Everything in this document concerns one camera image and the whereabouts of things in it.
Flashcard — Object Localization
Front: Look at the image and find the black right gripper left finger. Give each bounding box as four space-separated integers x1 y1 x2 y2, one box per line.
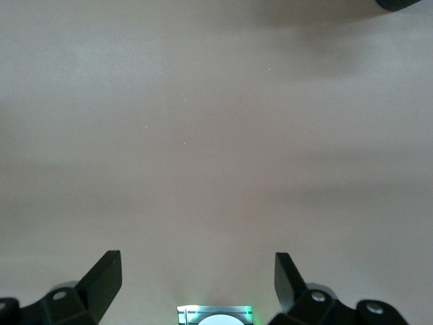
0 250 122 325

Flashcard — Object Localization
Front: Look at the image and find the black foam cylinder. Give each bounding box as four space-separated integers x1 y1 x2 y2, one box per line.
375 0 422 14

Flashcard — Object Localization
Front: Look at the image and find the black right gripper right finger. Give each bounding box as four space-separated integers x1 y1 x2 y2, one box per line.
269 252 410 325

